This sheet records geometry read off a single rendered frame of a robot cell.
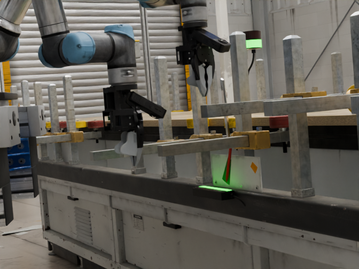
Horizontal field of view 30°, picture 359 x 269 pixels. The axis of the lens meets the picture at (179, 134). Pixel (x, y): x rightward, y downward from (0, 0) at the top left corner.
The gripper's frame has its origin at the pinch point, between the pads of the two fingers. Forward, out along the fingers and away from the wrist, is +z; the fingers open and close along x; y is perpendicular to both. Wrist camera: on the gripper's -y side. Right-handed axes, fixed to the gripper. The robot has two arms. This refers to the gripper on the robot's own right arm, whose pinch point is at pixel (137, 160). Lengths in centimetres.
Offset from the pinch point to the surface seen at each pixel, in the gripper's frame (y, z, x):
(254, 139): -34.4, -2.4, 4.3
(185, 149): -13.8, -1.6, 1.5
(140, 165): -37, 9, -78
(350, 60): -690, -55, -655
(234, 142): -29.5, -1.8, 1.5
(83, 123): -50, -7, -171
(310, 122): -52, -6, 8
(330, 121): -52, -6, 16
